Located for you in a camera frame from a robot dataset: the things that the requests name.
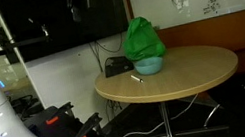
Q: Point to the white and blue pen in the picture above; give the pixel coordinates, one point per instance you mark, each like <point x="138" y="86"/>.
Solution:
<point x="136" y="78"/>

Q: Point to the teal bowl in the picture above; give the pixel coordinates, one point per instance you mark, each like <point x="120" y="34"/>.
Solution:
<point x="148" y="66"/>

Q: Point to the black box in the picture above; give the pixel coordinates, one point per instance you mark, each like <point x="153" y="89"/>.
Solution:
<point x="117" y="65"/>

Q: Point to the metal table base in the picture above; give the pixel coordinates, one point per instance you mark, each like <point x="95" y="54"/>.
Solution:
<point x="166" y="121"/>

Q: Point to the black clamp with orange tip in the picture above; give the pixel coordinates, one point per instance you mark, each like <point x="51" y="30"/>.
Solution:
<point x="84" y="131"/>
<point x="56" y="114"/>

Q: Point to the large black screen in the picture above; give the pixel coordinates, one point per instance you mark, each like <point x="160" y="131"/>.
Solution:
<point x="59" y="18"/>

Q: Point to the orange bench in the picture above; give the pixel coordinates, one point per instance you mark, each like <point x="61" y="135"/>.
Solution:
<point x="224" y="30"/>

